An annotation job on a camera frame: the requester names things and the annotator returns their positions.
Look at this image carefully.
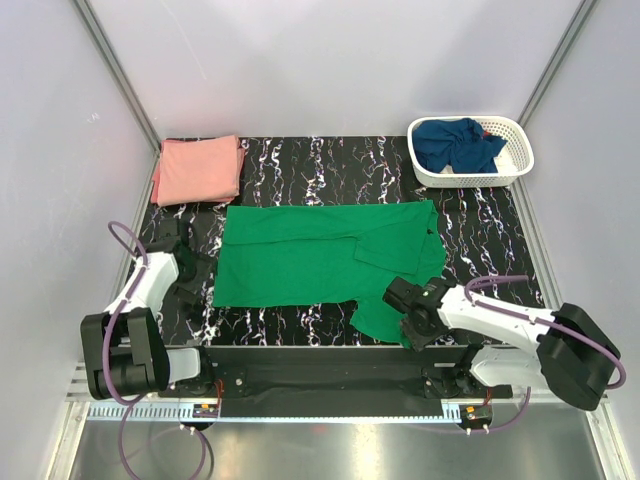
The white perforated plastic basket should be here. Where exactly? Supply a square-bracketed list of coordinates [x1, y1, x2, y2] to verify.
[407, 116, 534, 188]

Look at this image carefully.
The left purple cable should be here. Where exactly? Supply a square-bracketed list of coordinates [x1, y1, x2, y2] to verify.
[101, 221, 216, 479]

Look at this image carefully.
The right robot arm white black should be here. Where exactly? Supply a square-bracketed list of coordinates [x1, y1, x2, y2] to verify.
[383, 275, 627, 411]

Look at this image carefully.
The green t shirt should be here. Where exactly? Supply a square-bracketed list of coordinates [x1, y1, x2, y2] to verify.
[212, 200, 446, 346]

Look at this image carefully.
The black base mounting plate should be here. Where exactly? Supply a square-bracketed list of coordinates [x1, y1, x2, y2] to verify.
[163, 346, 513, 413]

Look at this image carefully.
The folded pink t shirt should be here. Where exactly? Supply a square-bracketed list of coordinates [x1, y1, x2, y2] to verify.
[150, 135, 245, 207]

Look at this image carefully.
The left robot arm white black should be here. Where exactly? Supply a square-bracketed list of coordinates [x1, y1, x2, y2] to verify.
[80, 219, 216, 405]

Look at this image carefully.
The black marble pattern mat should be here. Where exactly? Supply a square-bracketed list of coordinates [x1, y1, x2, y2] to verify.
[158, 136, 550, 347]

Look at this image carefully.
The blue t shirt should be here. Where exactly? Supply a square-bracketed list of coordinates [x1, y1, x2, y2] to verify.
[411, 118, 507, 174]

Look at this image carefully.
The white slotted cable duct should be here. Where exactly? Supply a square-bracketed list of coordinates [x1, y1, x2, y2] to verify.
[88, 401, 462, 424]

